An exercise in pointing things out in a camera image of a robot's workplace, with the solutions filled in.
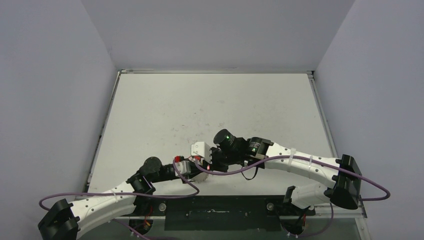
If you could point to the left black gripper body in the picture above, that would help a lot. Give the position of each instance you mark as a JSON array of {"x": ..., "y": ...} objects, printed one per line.
[{"x": 184, "y": 179}]

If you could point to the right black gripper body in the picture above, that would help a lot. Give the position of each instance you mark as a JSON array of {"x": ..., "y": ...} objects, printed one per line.
[{"x": 214, "y": 157}]

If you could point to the metal key holder ring plate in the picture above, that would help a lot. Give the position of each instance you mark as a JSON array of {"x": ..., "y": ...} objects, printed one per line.
[{"x": 198, "y": 177}]

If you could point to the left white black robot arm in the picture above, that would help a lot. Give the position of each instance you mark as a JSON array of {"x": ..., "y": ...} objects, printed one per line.
[{"x": 70, "y": 220}]

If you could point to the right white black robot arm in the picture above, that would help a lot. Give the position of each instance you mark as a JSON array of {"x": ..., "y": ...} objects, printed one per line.
[{"x": 336, "y": 179}]

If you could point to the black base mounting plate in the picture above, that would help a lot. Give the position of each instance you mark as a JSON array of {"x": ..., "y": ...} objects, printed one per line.
[{"x": 219, "y": 213}]

